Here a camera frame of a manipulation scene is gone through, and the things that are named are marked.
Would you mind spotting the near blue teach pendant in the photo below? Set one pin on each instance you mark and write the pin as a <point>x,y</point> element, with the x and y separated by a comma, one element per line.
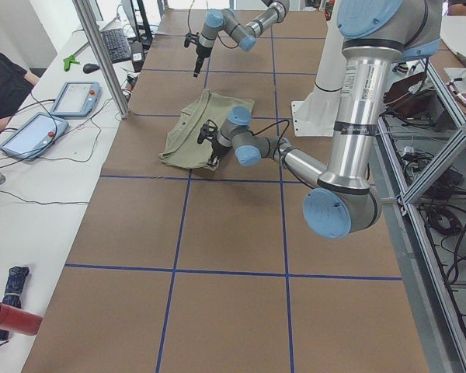
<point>34,137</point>

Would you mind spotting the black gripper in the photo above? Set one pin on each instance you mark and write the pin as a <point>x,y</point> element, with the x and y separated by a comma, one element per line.
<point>200,52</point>
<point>217,147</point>

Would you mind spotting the far blue teach pendant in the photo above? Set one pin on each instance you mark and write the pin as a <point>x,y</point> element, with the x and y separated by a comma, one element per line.
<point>76,100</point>

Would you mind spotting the blue teach pendant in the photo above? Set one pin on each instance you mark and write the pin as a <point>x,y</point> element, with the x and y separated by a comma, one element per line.
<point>34,137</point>
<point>76,100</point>

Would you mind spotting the green plastic clamp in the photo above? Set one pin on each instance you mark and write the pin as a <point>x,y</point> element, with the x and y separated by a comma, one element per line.
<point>69,61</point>

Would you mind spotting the folded dark blue umbrella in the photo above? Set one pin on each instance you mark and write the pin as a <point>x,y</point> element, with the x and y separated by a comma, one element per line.
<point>13,290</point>

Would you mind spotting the aluminium frame post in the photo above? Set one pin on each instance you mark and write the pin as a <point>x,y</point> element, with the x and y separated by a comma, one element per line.
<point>90,26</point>

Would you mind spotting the black power adapter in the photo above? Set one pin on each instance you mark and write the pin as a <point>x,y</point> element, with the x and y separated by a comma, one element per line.
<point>137,55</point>

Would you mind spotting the black keyboard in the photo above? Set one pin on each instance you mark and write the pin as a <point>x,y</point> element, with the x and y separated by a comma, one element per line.
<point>117,45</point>

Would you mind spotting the black computer mouse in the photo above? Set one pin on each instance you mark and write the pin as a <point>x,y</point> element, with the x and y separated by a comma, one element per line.
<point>90,68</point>

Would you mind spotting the aluminium side frame rail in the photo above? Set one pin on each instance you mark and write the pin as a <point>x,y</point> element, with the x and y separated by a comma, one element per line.
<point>421,154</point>

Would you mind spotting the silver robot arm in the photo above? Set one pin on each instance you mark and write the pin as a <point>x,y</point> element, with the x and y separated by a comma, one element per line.
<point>375,35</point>
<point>217,20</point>

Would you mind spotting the person in black shirt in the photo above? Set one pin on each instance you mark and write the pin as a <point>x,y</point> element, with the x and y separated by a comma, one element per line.
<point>16,83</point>

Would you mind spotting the red cylindrical bottle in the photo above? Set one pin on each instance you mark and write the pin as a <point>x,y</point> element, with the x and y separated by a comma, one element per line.
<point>16,320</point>

